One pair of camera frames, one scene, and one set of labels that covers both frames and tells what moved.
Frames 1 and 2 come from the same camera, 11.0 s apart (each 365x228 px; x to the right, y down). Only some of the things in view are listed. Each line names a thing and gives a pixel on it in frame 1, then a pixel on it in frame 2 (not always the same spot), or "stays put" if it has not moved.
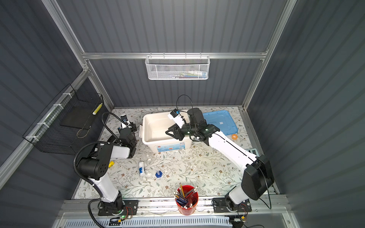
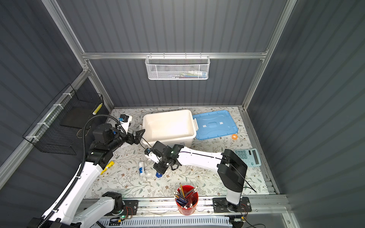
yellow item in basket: x=98 y=108 stays put
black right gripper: x=177 y=131 -> x=160 y=169
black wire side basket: x=64 y=125 stays put
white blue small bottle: x=141 y=168 stays put
